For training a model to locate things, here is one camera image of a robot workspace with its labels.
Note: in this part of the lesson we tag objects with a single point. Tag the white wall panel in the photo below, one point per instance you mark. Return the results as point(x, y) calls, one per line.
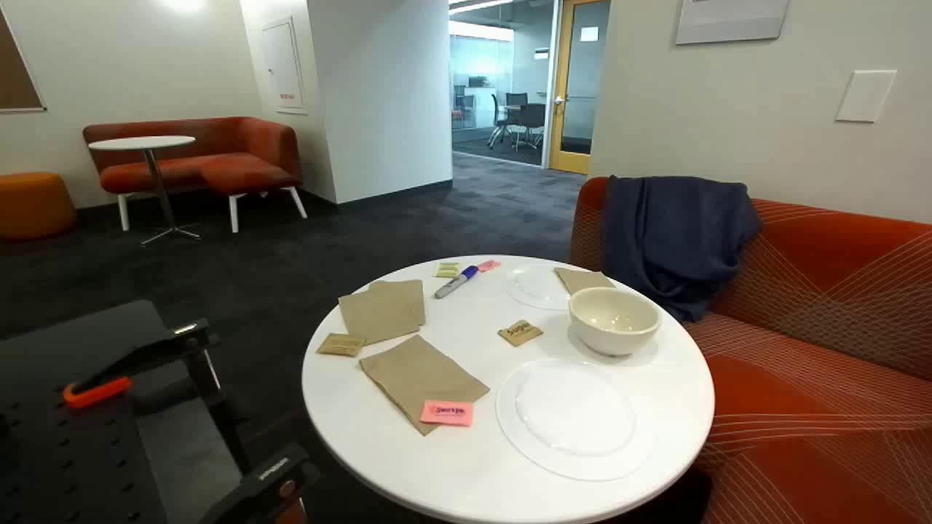
point(283, 61)

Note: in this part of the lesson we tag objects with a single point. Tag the white wall switch plate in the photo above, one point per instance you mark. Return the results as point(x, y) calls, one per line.
point(867, 93)

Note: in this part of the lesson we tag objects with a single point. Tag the orange round ottoman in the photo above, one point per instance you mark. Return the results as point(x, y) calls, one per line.
point(32, 205)

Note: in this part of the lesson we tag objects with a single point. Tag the small white saucer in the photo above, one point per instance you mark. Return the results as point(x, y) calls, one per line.
point(535, 288)

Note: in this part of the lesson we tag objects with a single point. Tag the small round white side table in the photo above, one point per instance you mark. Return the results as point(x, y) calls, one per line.
point(141, 142)

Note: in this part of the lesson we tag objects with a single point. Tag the blue marker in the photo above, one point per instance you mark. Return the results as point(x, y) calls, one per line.
point(454, 284)

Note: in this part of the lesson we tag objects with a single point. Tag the brown framed wall board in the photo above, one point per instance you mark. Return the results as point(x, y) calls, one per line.
point(15, 68)

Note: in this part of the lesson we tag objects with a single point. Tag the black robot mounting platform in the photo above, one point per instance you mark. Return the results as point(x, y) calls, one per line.
point(69, 467)

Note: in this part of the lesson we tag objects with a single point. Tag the wooden glass door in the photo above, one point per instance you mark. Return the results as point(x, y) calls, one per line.
point(559, 104)

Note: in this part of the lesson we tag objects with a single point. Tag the grey wall sign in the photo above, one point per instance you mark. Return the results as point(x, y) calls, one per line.
point(728, 19)

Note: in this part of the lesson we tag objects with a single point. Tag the brown paper napkin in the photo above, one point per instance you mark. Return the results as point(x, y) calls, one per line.
point(383, 310)
point(411, 374)
point(580, 281)

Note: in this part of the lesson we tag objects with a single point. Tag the rust red lounge bench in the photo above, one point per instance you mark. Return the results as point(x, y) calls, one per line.
point(219, 155)

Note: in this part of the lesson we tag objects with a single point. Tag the orange patterned sofa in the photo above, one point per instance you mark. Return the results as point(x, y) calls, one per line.
point(824, 320)

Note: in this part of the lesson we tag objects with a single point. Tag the yellow sweetener packet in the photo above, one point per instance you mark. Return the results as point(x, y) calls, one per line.
point(446, 268)

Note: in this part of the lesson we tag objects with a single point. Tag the black office chair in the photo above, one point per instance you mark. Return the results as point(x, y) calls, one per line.
point(527, 118)

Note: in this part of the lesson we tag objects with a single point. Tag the brown sugar packet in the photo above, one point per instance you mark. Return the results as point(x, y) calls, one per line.
point(342, 345)
point(519, 332)

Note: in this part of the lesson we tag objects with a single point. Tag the large clear plastic plate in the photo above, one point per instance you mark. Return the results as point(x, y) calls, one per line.
point(571, 419)

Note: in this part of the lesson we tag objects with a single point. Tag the cream ceramic bowl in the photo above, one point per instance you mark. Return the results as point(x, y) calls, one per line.
point(613, 332)

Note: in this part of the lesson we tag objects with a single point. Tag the navy blue cloth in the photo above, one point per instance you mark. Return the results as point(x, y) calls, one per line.
point(671, 233)

